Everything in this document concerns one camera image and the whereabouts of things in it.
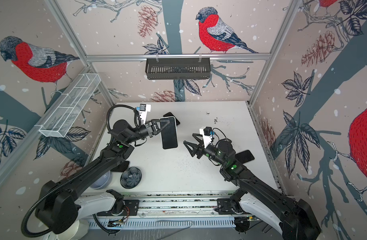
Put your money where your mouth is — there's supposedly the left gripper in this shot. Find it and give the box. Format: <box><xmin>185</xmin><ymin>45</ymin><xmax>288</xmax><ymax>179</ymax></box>
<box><xmin>125</xmin><ymin>119</ymin><xmax>169</xmax><ymax>146</ymax></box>

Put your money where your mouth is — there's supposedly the black phone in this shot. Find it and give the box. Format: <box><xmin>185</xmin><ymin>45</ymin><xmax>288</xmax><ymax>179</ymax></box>
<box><xmin>163</xmin><ymin>112</ymin><xmax>180</xmax><ymax>126</ymax></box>
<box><xmin>160</xmin><ymin>117</ymin><xmax>178</xmax><ymax>150</ymax></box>
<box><xmin>235</xmin><ymin>150</ymin><xmax>255</xmax><ymax>164</ymax></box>
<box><xmin>110</xmin><ymin>161</ymin><xmax>130</xmax><ymax>173</ymax></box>

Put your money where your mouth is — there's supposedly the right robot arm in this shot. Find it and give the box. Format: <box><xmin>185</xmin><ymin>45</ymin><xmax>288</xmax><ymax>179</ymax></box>
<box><xmin>183</xmin><ymin>134</ymin><xmax>321</xmax><ymax>240</ymax></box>

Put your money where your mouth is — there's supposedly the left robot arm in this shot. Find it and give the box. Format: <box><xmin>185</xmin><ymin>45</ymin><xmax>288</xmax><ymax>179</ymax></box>
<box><xmin>33</xmin><ymin>118</ymin><xmax>176</xmax><ymax>235</ymax></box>

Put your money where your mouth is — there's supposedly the dark flower-shaped dish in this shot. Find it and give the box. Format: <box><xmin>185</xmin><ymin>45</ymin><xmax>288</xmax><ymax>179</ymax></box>
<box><xmin>120</xmin><ymin>167</ymin><xmax>142</xmax><ymax>189</ymax></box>

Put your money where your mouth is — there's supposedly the lavender cup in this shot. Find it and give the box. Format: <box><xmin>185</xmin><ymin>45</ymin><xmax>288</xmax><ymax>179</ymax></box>
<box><xmin>90</xmin><ymin>171</ymin><xmax>112</xmax><ymax>190</ymax></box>

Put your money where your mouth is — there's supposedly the white bowl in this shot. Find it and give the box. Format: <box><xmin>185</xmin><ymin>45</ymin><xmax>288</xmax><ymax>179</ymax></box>
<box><xmin>56</xmin><ymin>219</ymin><xmax>89</xmax><ymax>240</ymax></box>

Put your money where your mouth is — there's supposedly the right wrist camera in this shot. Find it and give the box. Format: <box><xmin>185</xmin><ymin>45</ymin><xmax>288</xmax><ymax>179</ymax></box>
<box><xmin>200</xmin><ymin>127</ymin><xmax>214</xmax><ymax>149</ymax></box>

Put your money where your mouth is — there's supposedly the black wall basket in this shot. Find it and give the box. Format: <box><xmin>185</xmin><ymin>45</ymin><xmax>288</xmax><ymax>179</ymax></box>
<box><xmin>145</xmin><ymin>58</ymin><xmax>211</xmax><ymax>80</ymax></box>

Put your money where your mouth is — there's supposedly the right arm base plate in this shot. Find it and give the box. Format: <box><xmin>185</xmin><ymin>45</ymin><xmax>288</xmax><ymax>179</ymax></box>
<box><xmin>214</xmin><ymin>198</ymin><xmax>255</xmax><ymax>216</ymax></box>

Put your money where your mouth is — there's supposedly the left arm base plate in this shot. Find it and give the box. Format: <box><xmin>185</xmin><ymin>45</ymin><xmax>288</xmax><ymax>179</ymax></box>
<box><xmin>96</xmin><ymin>200</ymin><xmax>139</xmax><ymax>217</ymax></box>

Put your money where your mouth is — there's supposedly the white mesh wall basket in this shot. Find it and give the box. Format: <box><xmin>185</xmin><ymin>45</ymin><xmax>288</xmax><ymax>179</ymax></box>
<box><xmin>39</xmin><ymin>73</ymin><xmax>101</xmax><ymax>138</ymax></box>

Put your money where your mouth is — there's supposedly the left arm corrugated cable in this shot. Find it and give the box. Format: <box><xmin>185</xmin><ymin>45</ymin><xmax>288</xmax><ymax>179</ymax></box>
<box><xmin>20</xmin><ymin>104</ymin><xmax>142</xmax><ymax>238</ymax></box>

